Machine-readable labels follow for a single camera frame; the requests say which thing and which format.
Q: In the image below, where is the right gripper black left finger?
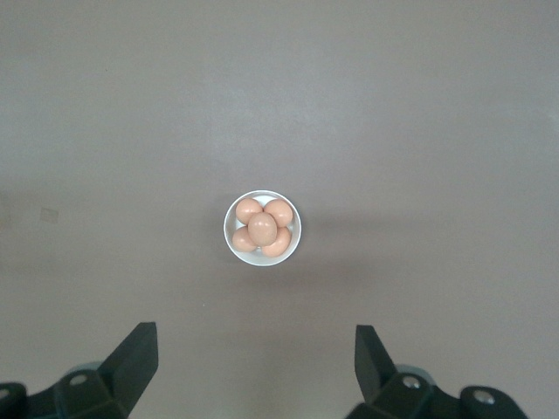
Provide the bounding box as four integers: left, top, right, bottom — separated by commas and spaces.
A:
0, 322, 159, 419

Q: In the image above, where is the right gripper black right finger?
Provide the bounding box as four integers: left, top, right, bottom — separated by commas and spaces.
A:
344, 325, 530, 419

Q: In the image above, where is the brown egg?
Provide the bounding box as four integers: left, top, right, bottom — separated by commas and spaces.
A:
260, 226, 293, 258
247, 211, 278, 246
264, 199, 293, 228
235, 198, 264, 224
231, 226, 259, 253

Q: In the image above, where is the white round bowl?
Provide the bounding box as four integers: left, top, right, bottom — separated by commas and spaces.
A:
223, 189, 302, 267

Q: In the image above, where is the brown table cover sheet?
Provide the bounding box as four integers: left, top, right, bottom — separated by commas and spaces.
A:
0, 0, 559, 419

